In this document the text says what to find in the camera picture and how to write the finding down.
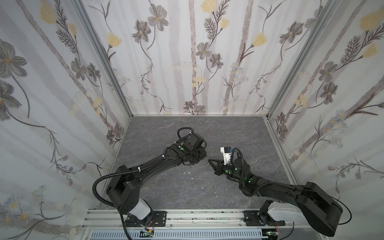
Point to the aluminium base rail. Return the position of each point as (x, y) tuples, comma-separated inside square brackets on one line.
[(186, 219)]

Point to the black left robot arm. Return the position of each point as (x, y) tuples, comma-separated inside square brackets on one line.
[(124, 188)]

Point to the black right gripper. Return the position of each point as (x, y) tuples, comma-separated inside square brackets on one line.
[(221, 167)]

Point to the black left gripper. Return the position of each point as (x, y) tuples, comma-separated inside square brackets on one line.
[(197, 155)]

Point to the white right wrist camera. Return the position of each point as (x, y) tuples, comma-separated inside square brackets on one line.
[(227, 154)]

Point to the white slotted cable duct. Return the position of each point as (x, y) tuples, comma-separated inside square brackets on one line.
[(199, 234)]

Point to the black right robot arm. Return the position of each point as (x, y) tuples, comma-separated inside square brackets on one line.
[(321, 210)]

